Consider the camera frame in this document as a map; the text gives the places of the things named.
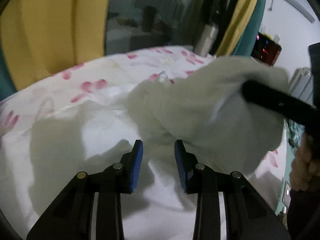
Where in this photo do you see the white garment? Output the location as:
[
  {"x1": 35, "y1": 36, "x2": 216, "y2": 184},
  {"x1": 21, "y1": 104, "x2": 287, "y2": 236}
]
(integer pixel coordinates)
[{"x1": 0, "y1": 56, "x2": 292, "y2": 240}]

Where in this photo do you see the right hand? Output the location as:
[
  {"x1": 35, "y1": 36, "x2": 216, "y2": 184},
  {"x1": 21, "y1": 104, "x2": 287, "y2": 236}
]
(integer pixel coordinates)
[{"x1": 290, "y1": 133, "x2": 319, "y2": 192}]

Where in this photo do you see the dark red glowing box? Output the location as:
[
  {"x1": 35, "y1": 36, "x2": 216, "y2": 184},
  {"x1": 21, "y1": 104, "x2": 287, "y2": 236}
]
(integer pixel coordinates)
[{"x1": 251, "y1": 33, "x2": 282, "y2": 67}]

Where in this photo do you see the right teal curtain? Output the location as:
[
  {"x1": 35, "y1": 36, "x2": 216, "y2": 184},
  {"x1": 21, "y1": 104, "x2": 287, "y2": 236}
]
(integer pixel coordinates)
[{"x1": 232, "y1": 0, "x2": 266, "y2": 56}]

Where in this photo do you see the teal curtain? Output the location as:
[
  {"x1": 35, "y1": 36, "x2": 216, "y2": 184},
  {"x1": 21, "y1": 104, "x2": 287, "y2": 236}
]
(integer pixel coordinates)
[
  {"x1": 232, "y1": 0, "x2": 266, "y2": 56},
  {"x1": 0, "y1": 49, "x2": 17, "y2": 101}
]

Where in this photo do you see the floral pink bed sheet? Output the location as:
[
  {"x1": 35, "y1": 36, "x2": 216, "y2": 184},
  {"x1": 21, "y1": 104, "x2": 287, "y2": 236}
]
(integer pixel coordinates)
[{"x1": 0, "y1": 45, "x2": 288, "y2": 213}]

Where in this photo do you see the steel thermos bottle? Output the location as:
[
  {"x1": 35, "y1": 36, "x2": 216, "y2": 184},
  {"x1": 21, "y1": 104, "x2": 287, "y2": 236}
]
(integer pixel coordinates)
[{"x1": 194, "y1": 24, "x2": 219, "y2": 57}]

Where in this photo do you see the right yellow curtain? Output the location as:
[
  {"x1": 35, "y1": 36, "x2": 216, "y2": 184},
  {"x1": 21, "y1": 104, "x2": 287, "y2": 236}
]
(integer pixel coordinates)
[{"x1": 215, "y1": 0, "x2": 258, "y2": 57}]

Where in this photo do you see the yellow curtain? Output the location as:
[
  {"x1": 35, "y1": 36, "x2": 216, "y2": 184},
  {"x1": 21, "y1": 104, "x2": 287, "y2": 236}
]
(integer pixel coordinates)
[
  {"x1": 1, "y1": 0, "x2": 110, "y2": 90},
  {"x1": 215, "y1": 0, "x2": 258, "y2": 57}
]

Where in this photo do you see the left teal curtain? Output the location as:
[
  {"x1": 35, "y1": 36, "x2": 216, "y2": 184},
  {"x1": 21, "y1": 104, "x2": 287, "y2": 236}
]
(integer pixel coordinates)
[{"x1": 0, "y1": 49, "x2": 17, "y2": 101}]

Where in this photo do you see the left yellow curtain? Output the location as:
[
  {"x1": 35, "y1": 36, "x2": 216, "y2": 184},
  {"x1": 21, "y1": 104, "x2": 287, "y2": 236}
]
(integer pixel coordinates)
[{"x1": 1, "y1": 0, "x2": 110, "y2": 90}]

